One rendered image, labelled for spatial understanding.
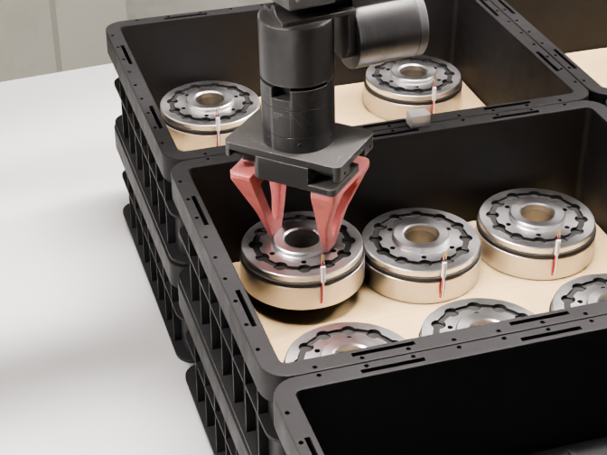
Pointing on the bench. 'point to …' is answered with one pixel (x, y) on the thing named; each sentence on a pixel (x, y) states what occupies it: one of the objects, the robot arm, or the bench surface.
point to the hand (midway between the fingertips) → (302, 232)
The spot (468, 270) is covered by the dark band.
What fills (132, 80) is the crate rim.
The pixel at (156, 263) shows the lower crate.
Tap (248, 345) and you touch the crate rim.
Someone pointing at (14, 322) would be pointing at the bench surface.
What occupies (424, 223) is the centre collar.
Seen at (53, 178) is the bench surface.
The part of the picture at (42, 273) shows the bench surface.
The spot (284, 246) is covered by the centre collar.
